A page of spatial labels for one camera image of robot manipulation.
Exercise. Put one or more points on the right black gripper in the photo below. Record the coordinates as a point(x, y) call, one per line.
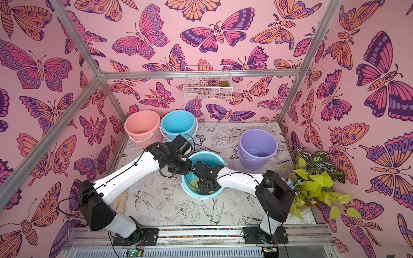
point(203, 176)

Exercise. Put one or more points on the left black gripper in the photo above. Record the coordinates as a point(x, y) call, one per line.
point(189, 167)

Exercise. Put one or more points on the blue bucket white handle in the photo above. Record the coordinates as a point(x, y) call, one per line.
point(178, 122)

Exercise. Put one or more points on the pink plastic bucket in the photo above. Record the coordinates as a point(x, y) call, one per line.
point(143, 128)

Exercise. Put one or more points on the purple plastic bucket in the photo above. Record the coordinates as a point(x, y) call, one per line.
point(256, 147)

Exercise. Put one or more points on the yellow microfiber cloth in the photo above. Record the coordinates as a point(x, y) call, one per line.
point(194, 184)

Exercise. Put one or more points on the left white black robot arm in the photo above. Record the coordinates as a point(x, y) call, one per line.
point(95, 198)

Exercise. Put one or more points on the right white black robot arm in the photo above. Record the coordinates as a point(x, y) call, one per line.
point(272, 192)

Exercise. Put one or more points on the beige worn cloth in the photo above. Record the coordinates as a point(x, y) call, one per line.
point(119, 204)

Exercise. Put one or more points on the small green succulent plant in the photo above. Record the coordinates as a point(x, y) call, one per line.
point(224, 84)

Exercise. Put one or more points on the green leafy potted plant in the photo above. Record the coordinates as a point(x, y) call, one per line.
point(312, 179)

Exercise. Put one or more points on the white wire wall basket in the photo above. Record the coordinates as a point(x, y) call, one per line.
point(202, 82)

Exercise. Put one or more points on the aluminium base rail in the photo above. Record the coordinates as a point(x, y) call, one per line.
point(236, 241)

